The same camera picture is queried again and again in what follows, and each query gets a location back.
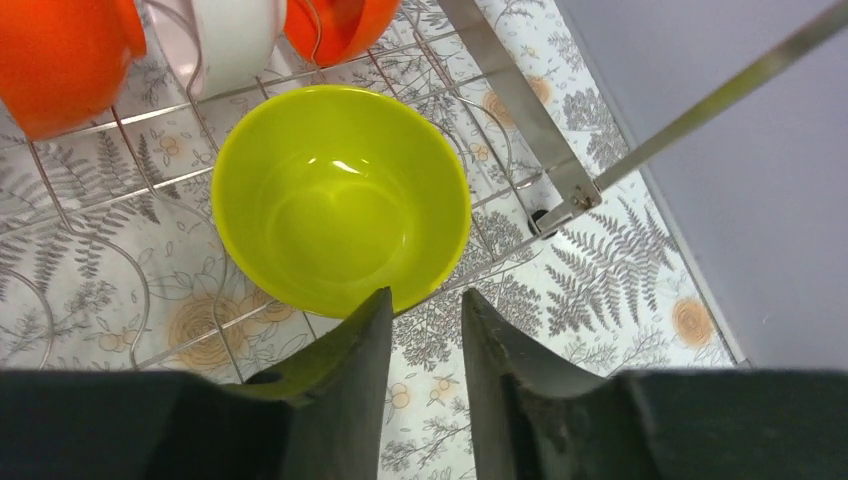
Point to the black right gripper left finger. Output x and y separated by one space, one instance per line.
315 415

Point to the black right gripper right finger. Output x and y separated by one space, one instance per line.
535 415

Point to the lime green bowl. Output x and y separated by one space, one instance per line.
322 195

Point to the white pink bowl in rack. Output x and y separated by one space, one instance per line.
214 46

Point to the floral table mat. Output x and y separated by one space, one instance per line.
109 260

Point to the orange bowl lower rear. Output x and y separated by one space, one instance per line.
330 32

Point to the orange bowl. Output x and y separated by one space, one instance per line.
330 32
65 62

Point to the orange bowl lower front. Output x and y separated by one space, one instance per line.
65 62

